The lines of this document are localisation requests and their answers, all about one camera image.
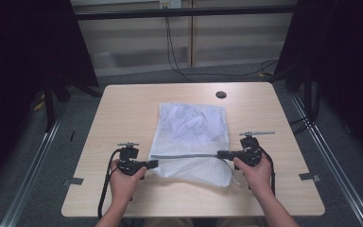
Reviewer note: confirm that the white mesh laundry bag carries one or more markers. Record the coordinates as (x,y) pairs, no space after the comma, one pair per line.
(189,148)

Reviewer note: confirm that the aluminium floor rail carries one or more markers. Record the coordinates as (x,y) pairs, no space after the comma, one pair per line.
(334,160)
(31,176)

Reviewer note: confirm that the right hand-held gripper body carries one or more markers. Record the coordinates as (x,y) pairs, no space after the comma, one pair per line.
(250,154)

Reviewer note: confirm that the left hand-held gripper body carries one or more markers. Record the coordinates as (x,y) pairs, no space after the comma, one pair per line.
(129,165)

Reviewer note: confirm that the white wall socket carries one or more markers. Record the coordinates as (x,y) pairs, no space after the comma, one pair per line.
(170,3)

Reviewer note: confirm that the black horizontal bar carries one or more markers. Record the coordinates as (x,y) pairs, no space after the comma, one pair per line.
(182,12)

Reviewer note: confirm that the black curtain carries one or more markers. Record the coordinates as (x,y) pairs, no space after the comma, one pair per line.
(22,63)
(343,63)

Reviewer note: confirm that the person's right hand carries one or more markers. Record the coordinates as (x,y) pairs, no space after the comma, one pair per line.
(258,178)

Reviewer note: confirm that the grey tape piece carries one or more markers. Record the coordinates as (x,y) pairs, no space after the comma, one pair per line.
(74,181)
(309,177)

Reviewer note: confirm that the white crumpled cloth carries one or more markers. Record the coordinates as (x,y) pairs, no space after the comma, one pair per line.
(192,121)

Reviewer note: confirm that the person's left hand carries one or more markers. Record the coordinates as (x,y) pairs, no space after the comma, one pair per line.
(123,186)

